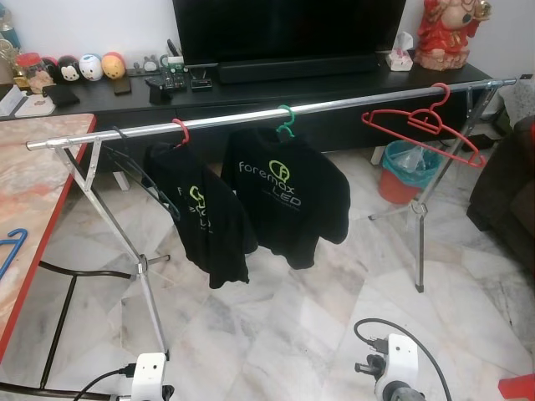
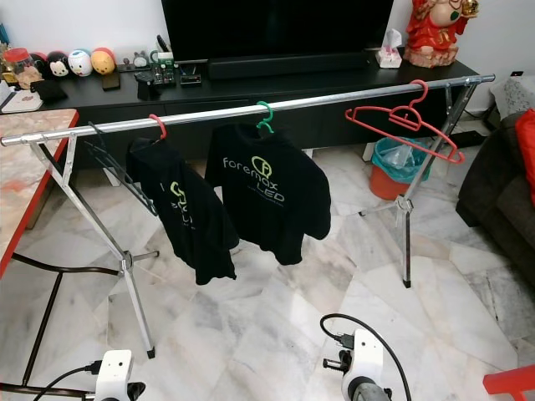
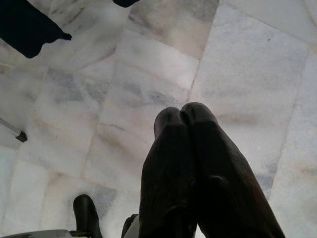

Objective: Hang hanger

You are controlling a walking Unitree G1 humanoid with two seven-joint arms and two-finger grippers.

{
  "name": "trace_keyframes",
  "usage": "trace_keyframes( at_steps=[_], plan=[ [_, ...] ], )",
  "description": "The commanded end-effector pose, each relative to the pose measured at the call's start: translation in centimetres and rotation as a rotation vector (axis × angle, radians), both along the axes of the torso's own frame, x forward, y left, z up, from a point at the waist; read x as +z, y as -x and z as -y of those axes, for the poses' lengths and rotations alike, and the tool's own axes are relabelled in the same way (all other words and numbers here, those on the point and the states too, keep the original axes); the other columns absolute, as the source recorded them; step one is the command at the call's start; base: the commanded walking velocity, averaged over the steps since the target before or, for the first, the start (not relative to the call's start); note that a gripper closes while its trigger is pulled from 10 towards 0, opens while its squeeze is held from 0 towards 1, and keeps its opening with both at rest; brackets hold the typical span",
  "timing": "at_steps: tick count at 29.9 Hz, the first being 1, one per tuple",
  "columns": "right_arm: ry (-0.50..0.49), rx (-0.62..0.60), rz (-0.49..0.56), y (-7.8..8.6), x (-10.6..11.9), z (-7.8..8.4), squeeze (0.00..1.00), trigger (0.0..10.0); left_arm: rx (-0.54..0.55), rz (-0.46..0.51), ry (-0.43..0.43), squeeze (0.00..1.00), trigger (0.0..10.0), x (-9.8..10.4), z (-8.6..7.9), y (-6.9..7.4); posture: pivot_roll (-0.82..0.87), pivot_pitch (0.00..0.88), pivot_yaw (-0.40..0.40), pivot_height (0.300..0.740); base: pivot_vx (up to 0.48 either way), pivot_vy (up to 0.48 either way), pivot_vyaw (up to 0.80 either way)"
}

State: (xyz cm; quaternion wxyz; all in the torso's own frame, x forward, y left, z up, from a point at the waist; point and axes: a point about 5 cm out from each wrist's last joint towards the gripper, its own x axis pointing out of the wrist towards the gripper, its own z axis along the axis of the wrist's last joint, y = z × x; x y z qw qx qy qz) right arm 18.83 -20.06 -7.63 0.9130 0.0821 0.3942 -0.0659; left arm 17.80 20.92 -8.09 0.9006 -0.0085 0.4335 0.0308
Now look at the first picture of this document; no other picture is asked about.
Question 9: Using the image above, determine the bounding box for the black shirt green print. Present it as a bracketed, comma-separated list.
[220, 125, 352, 270]
[144, 140, 258, 290]

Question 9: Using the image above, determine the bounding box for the red plastic hanger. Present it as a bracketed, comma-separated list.
[361, 82, 487, 170]
[171, 119, 191, 147]

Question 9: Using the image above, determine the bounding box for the blue plastic hanger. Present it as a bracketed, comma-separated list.
[0, 228, 28, 281]

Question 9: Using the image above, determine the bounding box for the dark grey sofa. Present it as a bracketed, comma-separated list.
[466, 113, 535, 277]

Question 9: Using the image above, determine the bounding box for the white lace cloth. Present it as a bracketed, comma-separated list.
[500, 79, 535, 128]

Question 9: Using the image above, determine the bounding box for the red bin teal liner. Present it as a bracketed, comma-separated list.
[378, 140, 444, 206]

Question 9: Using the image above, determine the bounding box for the red gold figurine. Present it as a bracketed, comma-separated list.
[415, 0, 492, 72]

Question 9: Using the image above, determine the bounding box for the white pink tissue box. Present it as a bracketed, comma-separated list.
[387, 32, 416, 72]

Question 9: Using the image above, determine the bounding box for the chrome clothes rack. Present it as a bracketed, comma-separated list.
[25, 77, 517, 358]

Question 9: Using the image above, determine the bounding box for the black soundbar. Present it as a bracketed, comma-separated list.
[217, 54, 381, 84]

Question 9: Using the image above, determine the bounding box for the black television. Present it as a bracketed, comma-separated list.
[173, 0, 408, 66]

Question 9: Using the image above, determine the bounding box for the black remote holder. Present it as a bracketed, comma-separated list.
[146, 52, 191, 105]

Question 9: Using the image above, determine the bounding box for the yellow pink round plush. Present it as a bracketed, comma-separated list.
[101, 52, 127, 80]

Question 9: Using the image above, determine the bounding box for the white round plush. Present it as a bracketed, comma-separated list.
[79, 54, 104, 82]

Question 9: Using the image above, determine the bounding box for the marble table red edge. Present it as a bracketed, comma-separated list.
[0, 113, 139, 401]

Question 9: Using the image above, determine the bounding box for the white flat box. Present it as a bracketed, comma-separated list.
[0, 84, 55, 118]

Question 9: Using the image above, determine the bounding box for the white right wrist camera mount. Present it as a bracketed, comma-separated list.
[374, 332, 419, 395]

